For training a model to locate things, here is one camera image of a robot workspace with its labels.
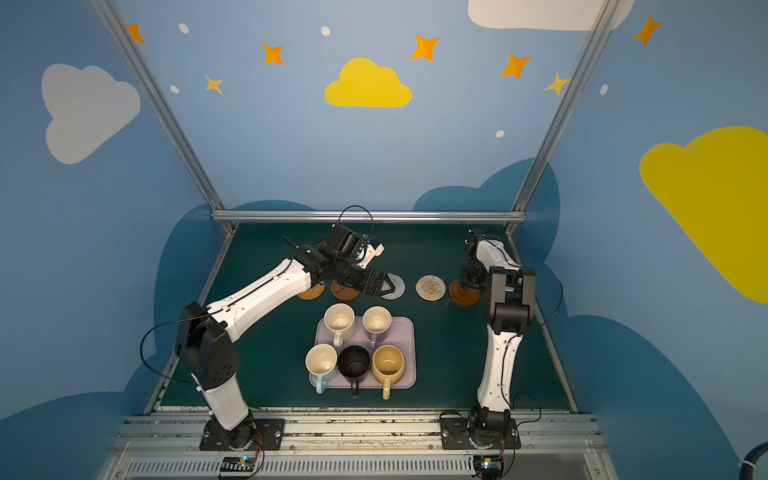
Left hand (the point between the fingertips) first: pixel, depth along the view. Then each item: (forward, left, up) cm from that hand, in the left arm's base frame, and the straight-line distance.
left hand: (381, 281), depth 81 cm
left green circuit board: (-40, +35, -23) cm, 58 cm away
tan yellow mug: (-16, -3, -19) cm, 25 cm away
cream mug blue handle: (-16, +17, -17) cm, 29 cm away
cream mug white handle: (-3, +13, -18) cm, 22 cm away
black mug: (-16, +7, -17) cm, 25 cm away
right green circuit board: (-40, -28, -23) cm, 54 cm away
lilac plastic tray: (-6, -7, -21) cm, 23 cm away
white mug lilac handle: (-4, +2, -15) cm, 16 cm away
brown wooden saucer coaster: (+7, -28, -19) cm, 35 cm away
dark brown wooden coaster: (+8, +13, -19) cm, 24 cm away
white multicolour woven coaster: (+12, -17, -20) cm, 29 cm away
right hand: (+11, -33, -18) cm, 39 cm away
